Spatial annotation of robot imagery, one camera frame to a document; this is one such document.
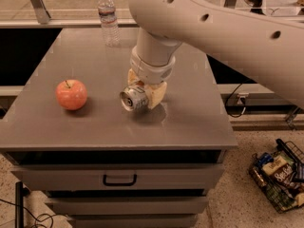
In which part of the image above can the middle grey drawer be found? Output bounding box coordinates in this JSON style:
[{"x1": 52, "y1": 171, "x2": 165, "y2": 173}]
[{"x1": 46, "y1": 197, "x2": 208, "y2": 216}]

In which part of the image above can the grey drawer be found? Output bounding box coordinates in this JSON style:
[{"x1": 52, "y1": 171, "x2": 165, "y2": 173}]
[
  {"x1": 68, "y1": 215, "x2": 198, "y2": 228},
  {"x1": 46, "y1": 197, "x2": 208, "y2": 216},
  {"x1": 11, "y1": 163, "x2": 224, "y2": 191}
]

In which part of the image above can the metal window railing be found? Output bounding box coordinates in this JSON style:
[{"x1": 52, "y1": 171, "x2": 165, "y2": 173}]
[{"x1": 0, "y1": 0, "x2": 304, "y2": 29}]

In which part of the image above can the bottom grey drawer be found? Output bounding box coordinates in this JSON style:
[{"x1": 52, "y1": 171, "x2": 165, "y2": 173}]
[{"x1": 68, "y1": 215, "x2": 198, "y2": 228}]

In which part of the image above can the black floor cable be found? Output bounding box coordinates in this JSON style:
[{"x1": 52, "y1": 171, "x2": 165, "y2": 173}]
[{"x1": 0, "y1": 198, "x2": 67, "y2": 228}]

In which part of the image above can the grey drawer cabinet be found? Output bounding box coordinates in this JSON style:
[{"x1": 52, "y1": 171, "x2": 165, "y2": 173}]
[{"x1": 0, "y1": 27, "x2": 239, "y2": 228}]

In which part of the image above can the black wire snack basket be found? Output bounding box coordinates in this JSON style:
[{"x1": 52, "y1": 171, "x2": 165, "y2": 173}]
[{"x1": 248, "y1": 139, "x2": 304, "y2": 213}]

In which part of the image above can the clear plastic water bottle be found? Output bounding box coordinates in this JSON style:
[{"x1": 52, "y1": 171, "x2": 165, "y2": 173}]
[{"x1": 98, "y1": 0, "x2": 120, "y2": 47}]

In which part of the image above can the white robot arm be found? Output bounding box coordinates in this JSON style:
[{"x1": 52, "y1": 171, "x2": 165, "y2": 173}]
[{"x1": 129, "y1": 0, "x2": 304, "y2": 108}]

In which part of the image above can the black stand pole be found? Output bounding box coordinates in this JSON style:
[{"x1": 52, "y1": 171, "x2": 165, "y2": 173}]
[{"x1": 14, "y1": 181, "x2": 24, "y2": 228}]

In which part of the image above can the black cable on wall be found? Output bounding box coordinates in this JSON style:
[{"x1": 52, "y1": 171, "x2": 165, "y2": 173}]
[{"x1": 224, "y1": 79, "x2": 255, "y2": 119}]

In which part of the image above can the silver 7up soda can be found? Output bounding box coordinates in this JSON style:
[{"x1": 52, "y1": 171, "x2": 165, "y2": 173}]
[{"x1": 120, "y1": 85, "x2": 148, "y2": 111}]

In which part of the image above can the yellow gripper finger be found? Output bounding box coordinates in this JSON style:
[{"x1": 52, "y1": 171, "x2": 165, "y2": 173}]
[
  {"x1": 127, "y1": 68, "x2": 144, "y2": 86},
  {"x1": 144, "y1": 82, "x2": 167, "y2": 109}
]

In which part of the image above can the top grey drawer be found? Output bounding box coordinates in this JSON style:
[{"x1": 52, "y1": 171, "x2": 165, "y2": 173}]
[{"x1": 11, "y1": 163, "x2": 224, "y2": 191}]

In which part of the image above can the red apple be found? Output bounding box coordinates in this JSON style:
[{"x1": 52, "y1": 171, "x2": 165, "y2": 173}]
[{"x1": 55, "y1": 80, "x2": 87, "y2": 110}]

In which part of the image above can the black drawer handle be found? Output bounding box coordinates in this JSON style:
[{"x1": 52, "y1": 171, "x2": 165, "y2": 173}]
[{"x1": 102, "y1": 174, "x2": 138, "y2": 187}]

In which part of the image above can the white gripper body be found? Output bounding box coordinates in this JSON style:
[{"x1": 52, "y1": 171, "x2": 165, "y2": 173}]
[{"x1": 130, "y1": 47, "x2": 176, "y2": 85}]

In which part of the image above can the snack bag in basket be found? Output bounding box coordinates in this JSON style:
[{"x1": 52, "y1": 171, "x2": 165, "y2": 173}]
[{"x1": 262, "y1": 156, "x2": 297, "y2": 189}]

